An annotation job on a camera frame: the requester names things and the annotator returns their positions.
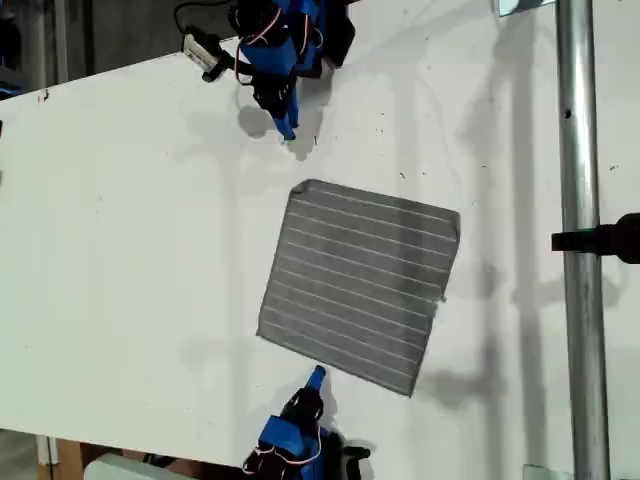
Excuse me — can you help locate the black camera stalk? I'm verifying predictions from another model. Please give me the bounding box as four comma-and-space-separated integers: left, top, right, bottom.
201, 52, 251, 85

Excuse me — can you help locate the black clamp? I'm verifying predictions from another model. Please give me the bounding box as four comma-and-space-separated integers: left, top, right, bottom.
551, 212, 640, 266

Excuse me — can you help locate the steel post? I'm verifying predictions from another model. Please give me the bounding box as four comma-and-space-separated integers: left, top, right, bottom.
554, 0, 612, 480

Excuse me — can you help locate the black camera cable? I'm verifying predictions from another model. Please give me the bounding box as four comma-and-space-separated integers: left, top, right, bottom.
172, 0, 241, 39

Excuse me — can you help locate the grey striped towel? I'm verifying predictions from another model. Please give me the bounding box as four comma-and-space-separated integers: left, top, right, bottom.
255, 178, 462, 399

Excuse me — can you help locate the wooden table leg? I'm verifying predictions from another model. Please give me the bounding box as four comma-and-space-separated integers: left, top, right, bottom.
37, 434, 90, 480

